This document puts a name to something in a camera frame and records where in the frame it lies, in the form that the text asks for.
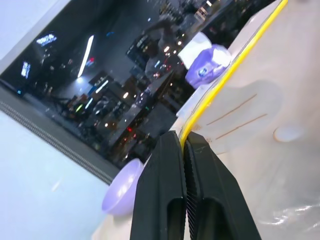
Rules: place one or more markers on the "purple and white package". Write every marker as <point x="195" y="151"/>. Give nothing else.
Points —
<point x="207" y="67"/>

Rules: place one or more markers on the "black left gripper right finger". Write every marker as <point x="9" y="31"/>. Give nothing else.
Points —
<point x="215" y="195"/>

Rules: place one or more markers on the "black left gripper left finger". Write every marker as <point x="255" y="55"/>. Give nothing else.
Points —
<point x="160" y="190"/>

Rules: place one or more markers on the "clear yellow-zip plastic bag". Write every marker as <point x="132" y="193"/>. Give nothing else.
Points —
<point x="262" y="75"/>

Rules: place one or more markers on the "dark glass window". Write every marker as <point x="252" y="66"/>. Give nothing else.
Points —
<point x="87" y="82"/>

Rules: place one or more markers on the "purple plastic bowl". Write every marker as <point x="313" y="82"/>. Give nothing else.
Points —
<point x="122" y="192"/>

